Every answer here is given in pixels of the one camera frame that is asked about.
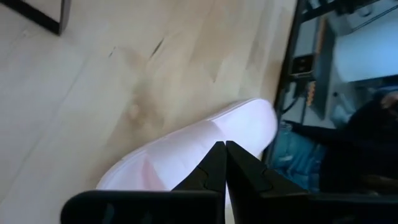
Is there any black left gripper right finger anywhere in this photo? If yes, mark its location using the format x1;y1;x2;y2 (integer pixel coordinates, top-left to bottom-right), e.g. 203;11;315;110
225;140;398;224

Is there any wooden shelf black metal frame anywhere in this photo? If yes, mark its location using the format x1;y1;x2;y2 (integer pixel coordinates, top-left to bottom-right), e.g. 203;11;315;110
0;0;72;35

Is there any pink foam slide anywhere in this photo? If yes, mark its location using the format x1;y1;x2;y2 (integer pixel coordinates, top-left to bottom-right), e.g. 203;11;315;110
95;98;279;208

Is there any person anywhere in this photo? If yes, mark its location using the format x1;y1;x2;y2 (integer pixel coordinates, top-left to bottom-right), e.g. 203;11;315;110
270;88;398;195

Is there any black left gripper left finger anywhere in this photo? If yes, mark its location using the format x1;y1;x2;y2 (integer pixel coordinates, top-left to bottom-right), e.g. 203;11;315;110
60;141;227;224

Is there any black aluminium table frame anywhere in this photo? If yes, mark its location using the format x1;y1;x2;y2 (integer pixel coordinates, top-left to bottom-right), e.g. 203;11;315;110
262;0;343;166

